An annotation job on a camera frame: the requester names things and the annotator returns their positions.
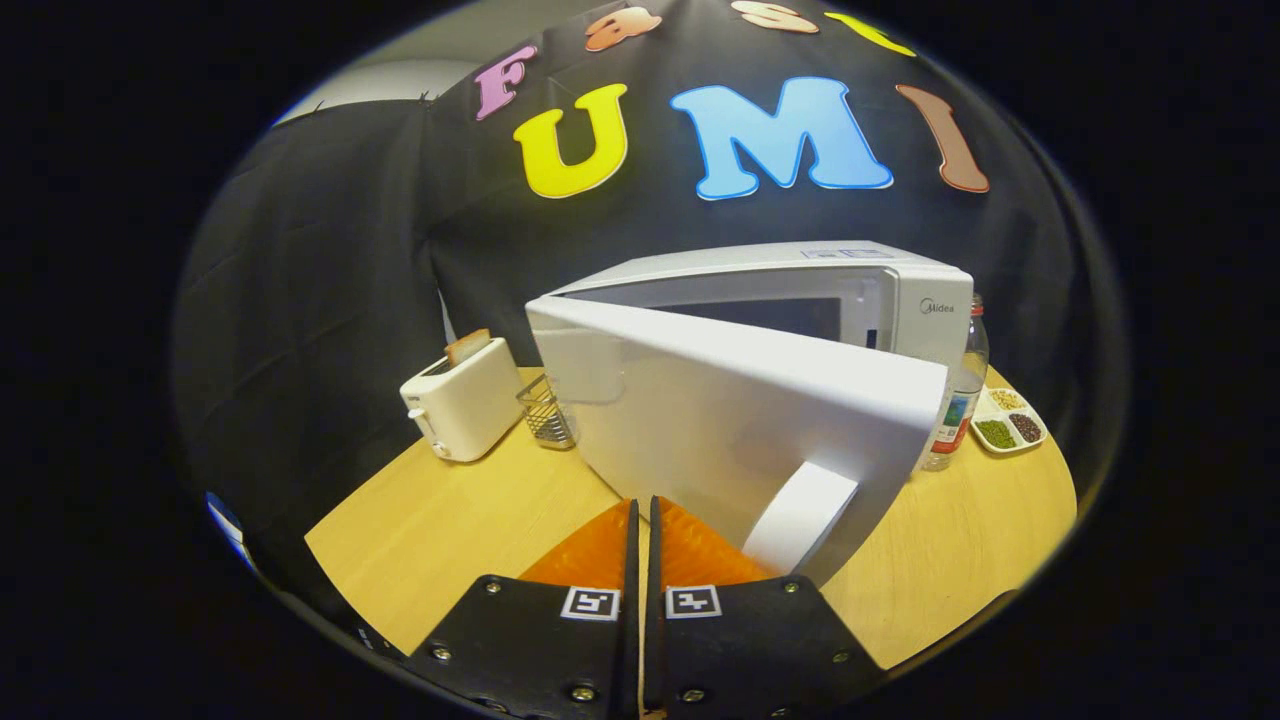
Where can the white divided tray of beans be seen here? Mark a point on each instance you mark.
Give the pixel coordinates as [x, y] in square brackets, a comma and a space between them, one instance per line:
[1010, 425]

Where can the white toaster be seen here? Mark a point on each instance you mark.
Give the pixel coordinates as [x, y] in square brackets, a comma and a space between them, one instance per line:
[465, 405]

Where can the toast slice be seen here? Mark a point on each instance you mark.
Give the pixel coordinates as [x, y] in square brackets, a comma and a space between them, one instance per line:
[467, 346]

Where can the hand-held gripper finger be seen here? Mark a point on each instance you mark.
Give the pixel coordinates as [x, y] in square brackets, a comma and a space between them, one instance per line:
[631, 600]
[655, 620]

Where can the clear plastic bottle red label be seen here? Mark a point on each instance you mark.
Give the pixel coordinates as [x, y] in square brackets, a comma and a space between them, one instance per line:
[960, 410]

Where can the white microwave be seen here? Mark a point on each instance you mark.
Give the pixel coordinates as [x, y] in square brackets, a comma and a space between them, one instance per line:
[720, 410]

